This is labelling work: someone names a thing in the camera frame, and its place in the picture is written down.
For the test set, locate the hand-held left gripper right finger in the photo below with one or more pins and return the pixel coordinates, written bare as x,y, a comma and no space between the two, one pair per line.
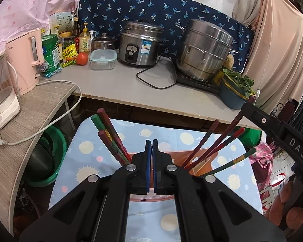
155,167

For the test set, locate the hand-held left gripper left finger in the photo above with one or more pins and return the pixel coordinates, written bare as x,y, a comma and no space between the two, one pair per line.
148,167

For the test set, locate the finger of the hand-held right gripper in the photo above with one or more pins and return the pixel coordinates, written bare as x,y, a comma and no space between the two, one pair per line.
260,118

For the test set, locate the pink plastic utensil holder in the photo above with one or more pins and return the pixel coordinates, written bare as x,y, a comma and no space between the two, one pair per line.
202,167

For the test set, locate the green chopstick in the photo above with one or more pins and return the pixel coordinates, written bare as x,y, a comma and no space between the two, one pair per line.
94,119
232,162

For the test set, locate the person's right hand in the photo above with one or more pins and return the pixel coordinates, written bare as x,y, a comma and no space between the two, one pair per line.
296,216

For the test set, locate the green plastic bag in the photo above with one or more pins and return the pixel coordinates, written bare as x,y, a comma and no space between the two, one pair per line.
251,137

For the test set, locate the dark blue basin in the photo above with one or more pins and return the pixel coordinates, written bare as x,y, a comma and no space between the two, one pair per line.
231,100

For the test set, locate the pink floral bag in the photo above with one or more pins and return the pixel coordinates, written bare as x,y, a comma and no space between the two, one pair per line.
262,161

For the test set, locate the leafy greens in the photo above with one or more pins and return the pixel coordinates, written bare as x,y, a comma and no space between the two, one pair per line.
238,80

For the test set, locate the blue spotted tablecloth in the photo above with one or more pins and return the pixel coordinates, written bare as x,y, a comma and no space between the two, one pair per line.
96,156

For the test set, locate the peach curtain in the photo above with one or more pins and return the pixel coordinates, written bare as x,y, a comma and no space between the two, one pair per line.
280,55

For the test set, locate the black induction cooktop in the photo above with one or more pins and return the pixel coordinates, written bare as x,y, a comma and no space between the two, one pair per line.
199,85

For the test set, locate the large steel steamer pot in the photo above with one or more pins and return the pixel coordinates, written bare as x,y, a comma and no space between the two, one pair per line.
204,53

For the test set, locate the green plastic basin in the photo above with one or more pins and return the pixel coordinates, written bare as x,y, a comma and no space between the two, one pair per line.
60,151

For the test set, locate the dark metal pot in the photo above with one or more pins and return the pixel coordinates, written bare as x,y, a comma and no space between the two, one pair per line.
40,161

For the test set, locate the glass food container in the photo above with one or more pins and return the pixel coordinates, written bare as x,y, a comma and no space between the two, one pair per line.
102,60

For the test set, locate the steel rice cooker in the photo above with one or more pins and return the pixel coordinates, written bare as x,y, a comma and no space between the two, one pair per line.
138,48

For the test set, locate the red tomato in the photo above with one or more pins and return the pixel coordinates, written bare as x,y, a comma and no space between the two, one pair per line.
82,59

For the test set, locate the small steel pot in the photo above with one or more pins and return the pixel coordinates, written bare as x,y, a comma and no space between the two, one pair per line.
103,42

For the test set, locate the blue packet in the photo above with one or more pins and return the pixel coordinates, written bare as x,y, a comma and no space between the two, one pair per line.
50,73

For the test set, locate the yellow snack packet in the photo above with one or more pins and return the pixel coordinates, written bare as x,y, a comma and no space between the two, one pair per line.
70,53

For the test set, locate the yellow liquid bottle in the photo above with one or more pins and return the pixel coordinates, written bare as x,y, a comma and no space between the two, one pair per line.
84,41

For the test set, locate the glass jar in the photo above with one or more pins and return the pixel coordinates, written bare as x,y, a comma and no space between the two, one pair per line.
68,42

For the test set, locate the green can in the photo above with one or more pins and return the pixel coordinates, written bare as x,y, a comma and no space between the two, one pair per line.
50,53

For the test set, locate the navy leaf-print cloth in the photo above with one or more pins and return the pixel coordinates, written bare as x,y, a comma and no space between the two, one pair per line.
154,5

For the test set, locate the white blender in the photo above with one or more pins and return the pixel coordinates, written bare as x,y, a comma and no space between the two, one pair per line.
5,105

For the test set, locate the dark sauce bottle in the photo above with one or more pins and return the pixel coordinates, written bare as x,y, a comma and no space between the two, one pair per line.
76,29

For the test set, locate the pink electric kettle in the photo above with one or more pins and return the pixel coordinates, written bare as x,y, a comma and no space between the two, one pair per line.
22,63

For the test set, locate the white and green carton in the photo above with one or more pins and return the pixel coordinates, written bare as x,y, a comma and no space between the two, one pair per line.
61,22

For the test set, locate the pink dotted sheet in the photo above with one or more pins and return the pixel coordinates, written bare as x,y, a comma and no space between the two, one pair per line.
27,5

